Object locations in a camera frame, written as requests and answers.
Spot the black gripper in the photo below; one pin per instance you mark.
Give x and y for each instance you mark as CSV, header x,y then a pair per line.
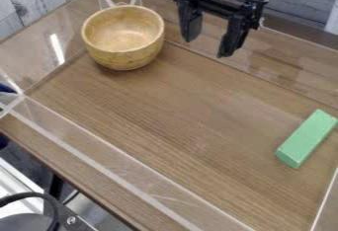
x,y
240,23

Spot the green rectangular block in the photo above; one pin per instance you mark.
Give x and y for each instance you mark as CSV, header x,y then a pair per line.
x,y
305,139

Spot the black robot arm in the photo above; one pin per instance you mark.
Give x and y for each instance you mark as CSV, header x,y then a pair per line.
x,y
244,15

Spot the light wooden bowl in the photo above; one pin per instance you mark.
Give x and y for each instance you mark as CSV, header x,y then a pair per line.
x,y
123,36

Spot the black table leg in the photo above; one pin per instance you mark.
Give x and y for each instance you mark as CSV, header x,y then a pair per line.
x,y
57,186

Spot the clear acrylic tray wall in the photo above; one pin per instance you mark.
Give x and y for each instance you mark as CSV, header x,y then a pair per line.
x,y
170,144

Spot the black metal base plate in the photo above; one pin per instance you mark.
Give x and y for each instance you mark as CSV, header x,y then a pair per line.
x,y
69,220

